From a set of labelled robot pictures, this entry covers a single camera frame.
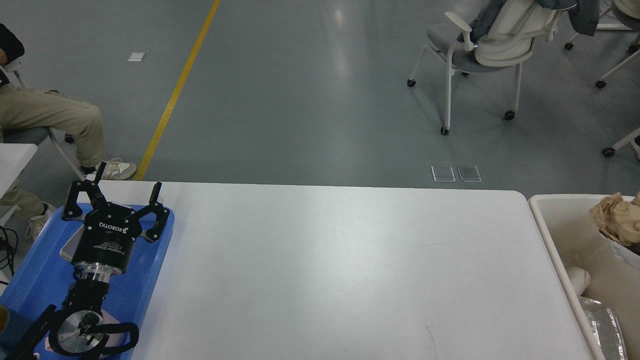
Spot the white side table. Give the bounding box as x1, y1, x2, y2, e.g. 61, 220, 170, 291
0, 143, 38, 196

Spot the white grey office chair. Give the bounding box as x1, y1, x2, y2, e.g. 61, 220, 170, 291
406, 0, 569, 136

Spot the white chair base right edge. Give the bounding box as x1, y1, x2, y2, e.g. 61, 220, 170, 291
601, 127, 640, 159

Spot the right floor outlet plate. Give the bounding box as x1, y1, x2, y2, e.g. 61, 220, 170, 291
456, 165, 483, 182

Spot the floor outlet plate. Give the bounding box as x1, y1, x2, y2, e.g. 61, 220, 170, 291
456, 165, 483, 182
430, 165, 457, 183

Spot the grey chair of person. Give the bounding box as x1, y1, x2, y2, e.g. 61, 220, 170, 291
2, 58, 86, 181

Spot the brown paper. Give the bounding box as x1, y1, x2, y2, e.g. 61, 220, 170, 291
589, 193, 640, 248

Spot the white chair far right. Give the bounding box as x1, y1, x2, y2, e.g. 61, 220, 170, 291
595, 0, 640, 89

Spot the pink mug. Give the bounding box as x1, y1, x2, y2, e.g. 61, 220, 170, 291
45, 309, 139, 360

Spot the beige plastic bin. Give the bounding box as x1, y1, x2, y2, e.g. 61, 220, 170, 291
528, 194, 640, 360

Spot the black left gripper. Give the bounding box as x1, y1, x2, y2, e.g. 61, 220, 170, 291
62, 161, 171, 281

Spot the left floor outlet plate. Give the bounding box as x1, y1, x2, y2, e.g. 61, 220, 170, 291
430, 165, 457, 183

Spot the seated person in khaki trousers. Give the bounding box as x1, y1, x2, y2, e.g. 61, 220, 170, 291
0, 22, 138, 241

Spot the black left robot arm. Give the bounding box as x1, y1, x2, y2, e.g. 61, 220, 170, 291
6, 162, 170, 360

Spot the grey jacket on chair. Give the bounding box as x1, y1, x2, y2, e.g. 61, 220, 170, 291
457, 0, 601, 43

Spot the aluminium foil tray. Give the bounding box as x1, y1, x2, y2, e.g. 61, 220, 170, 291
609, 241, 640, 271

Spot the square stainless steel tray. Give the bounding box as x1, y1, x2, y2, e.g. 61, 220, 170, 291
59, 227, 85, 263

